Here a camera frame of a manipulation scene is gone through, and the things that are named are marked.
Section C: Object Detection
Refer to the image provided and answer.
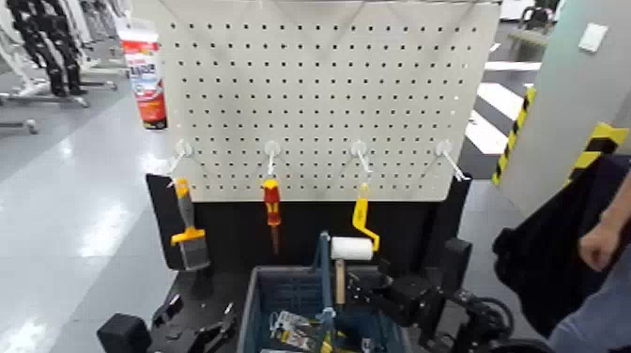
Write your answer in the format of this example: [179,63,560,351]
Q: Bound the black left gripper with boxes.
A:
[147,294,238,353]

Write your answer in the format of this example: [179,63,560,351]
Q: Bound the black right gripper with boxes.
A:
[346,258,438,329]

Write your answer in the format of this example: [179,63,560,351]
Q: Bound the wooden handled tool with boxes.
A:
[333,258,347,306]

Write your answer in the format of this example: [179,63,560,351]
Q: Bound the person forearm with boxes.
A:
[598,169,631,238]

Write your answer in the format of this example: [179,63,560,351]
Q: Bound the blue crate with grey rim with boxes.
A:
[236,266,415,353]

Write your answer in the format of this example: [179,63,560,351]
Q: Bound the person hand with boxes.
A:
[577,223,623,273]

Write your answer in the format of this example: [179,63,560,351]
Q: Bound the clear plastic packaged item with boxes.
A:
[268,309,319,352]

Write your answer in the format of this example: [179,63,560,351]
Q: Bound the black back panel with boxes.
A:
[145,172,473,277]

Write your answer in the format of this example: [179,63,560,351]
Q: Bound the red yellow screwdriver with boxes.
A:
[262,177,284,255]

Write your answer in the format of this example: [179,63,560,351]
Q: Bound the white disc metal peg hook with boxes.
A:
[349,139,372,175]
[263,139,282,177]
[435,139,469,182]
[168,138,194,175]

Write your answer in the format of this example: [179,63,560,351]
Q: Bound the person in dark clothes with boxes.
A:
[491,153,631,339]

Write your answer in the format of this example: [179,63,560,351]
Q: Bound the white perforated pegboard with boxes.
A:
[156,0,503,203]

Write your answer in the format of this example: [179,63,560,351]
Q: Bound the long yellow black hazard tape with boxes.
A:
[491,86,538,188]

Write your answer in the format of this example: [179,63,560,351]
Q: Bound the grey blue trousers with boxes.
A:
[546,261,631,353]

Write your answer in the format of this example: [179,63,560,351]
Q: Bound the grey robot stand base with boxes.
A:
[0,90,92,110]

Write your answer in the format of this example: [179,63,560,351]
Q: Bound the short yellow black hazard tape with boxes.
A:
[562,122,631,189]

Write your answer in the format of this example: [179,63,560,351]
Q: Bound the grey pillar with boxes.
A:
[492,0,631,218]

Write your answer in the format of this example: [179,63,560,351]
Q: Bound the grey office chair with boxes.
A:
[507,5,561,63]

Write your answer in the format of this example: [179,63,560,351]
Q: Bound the black humanoid robot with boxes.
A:
[6,0,91,98]

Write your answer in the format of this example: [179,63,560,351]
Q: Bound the yellow handled white paint roller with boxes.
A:
[330,183,382,261]

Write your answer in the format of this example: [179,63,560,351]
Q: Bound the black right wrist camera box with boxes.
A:
[439,238,473,293]

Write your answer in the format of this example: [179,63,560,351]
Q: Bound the orange grey handled paint brush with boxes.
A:
[169,176,212,272]

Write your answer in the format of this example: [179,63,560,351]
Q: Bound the black cable loop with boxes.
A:
[470,295,516,341]

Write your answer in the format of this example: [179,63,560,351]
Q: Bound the white wall plate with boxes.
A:
[577,22,609,54]

